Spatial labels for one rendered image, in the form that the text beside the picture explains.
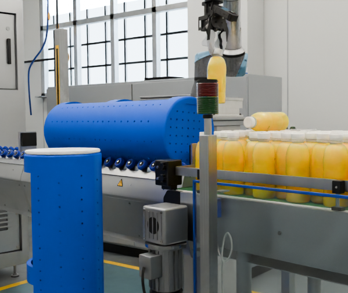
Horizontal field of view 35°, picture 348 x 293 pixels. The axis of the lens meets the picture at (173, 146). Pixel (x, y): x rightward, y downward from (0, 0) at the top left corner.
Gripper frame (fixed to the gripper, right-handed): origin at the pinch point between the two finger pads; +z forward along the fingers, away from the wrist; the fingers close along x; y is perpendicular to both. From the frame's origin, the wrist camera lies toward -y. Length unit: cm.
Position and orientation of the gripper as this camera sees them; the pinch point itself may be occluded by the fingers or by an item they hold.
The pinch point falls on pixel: (217, 51)
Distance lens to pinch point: 212.2
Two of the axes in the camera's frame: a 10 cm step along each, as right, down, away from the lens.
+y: -5.8, 0.0, 8.1
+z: 0.0, 10.0, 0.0
